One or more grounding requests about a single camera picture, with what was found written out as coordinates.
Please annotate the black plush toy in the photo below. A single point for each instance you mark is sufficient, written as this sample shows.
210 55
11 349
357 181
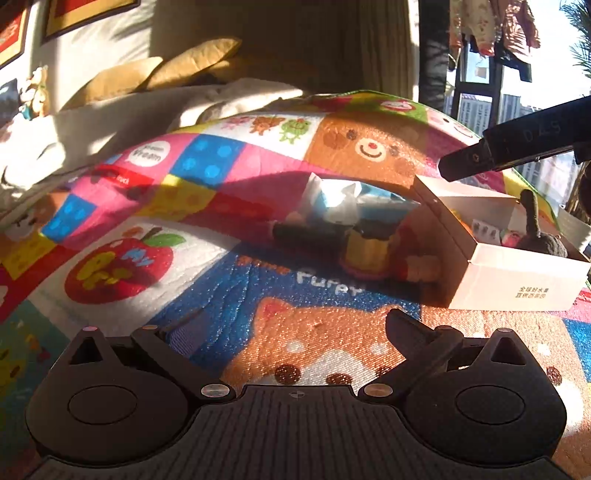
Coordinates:
545 242

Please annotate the cream sofa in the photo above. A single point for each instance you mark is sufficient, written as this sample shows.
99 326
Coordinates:
92 124

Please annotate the black window frame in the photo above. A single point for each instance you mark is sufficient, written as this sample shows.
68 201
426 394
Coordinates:
496 83

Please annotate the blue white tissue packet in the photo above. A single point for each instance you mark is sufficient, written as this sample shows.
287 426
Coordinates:
332 203

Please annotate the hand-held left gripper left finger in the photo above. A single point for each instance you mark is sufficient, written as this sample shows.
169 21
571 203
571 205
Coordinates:
152 346

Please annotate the red framed picture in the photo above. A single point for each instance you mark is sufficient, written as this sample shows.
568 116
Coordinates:
11 32

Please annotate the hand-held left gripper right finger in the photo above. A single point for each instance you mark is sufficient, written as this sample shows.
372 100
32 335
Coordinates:
406 332

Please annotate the apartment buildings outside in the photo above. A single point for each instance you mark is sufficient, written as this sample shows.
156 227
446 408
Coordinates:
517 108

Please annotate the dark curtain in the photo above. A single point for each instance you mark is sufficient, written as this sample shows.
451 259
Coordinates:
434 55

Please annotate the dark framed picture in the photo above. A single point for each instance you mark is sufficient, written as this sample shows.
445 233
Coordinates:
87 18

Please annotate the black cushion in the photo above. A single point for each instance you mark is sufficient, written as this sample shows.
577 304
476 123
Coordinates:
8 101

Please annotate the yellow bear plush toy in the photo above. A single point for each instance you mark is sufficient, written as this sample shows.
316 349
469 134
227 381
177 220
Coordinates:
36 92

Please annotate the colourful cartoon play mat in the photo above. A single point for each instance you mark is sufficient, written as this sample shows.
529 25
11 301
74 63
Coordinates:
207 286

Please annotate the beige curtain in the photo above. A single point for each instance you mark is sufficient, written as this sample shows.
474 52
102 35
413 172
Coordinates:
388 46

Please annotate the small orange toy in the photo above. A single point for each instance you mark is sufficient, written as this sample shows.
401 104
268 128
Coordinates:
420 268

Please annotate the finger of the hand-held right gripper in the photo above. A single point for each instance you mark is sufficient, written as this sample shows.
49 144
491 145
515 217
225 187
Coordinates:
464 161

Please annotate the hanging clothes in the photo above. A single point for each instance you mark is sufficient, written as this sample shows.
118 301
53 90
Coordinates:
503 27

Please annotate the yellow pillow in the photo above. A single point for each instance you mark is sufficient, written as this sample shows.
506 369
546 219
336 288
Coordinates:
258 69
115 83
198 62

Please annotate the yellow cylindrical toy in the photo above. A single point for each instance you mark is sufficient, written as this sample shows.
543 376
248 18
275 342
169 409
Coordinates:
367 251

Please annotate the white cardboard box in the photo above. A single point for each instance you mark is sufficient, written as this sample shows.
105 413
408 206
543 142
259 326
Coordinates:
508 281

